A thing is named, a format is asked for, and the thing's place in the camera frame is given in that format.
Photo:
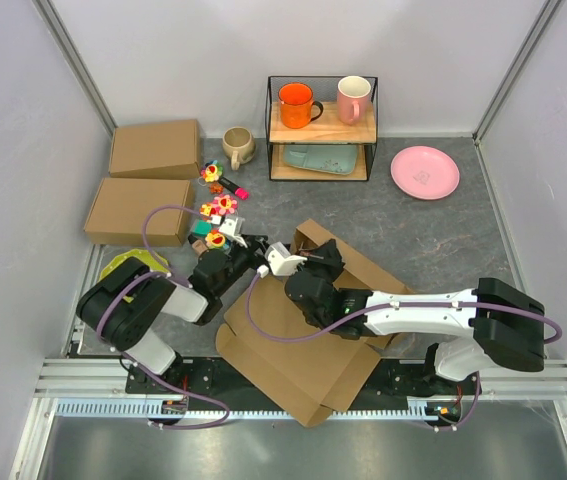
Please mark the pink round plate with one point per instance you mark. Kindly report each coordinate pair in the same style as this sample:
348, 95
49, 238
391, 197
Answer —
425, 173

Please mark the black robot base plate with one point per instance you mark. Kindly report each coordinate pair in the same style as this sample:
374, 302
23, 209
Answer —
389, 386

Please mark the pink flower plush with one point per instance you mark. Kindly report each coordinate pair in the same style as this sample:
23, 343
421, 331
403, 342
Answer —
225, 204

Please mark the black wire wooden shelf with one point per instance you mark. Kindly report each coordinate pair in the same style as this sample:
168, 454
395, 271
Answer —
328, 129

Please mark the brown small bottle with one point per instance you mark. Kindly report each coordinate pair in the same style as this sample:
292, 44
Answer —
198, 246

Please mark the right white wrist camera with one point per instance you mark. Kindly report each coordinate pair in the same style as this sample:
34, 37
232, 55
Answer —
281, 262

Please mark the teal rectangular ceramic plate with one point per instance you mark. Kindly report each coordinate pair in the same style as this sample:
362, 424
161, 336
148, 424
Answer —
333, 159

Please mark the cardboard box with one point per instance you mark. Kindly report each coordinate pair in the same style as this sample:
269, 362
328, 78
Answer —
266, 338
125, 212
167, 150

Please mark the small orange flower charm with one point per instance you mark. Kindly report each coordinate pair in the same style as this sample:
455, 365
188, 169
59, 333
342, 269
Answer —
216, 188

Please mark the beige ceramic mug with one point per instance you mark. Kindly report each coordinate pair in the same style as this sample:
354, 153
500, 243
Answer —
239, 146

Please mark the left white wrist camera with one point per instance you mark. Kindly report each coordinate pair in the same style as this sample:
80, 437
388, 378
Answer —
231, 228

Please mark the pink ceramic mug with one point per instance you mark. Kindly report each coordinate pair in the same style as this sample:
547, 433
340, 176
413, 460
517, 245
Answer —
353, 98

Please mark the green dotted plate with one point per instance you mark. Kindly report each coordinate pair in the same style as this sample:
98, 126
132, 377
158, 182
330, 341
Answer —
140, 254

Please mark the pink black highlighter pen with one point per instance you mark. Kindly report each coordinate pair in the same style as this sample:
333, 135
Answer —
233, 188

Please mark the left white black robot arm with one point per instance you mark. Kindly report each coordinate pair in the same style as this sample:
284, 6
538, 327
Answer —
122, 307

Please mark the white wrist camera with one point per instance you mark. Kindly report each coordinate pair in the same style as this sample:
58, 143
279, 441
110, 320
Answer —
281, 262
231, 228

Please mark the rainbow flower plush lower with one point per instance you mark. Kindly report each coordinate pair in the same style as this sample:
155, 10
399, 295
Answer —
216, 240

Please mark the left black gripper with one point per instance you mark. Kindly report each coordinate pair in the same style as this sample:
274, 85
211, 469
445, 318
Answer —
254, 243

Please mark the rainbow flower plush top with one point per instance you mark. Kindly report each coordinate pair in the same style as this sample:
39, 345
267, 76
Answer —
212, 172

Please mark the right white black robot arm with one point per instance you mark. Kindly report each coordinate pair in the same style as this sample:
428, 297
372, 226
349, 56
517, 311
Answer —
493, 324

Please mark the teal block toy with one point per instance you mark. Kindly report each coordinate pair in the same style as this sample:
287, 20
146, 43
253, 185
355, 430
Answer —
201, 229

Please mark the grey slotted cable duct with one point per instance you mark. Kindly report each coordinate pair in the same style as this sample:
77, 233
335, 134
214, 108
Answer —
142, 408

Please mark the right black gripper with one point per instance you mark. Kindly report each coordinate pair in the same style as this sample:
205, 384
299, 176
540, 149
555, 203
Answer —
326, 255

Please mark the rainbow flower plush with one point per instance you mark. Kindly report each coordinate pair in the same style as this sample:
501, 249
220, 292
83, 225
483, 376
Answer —
216, 240
212, 172

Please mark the yellow flower plush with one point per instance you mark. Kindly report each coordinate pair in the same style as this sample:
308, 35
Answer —
209, 212

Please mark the orange enamel mug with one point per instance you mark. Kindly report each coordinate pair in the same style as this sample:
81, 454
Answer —
298, 108

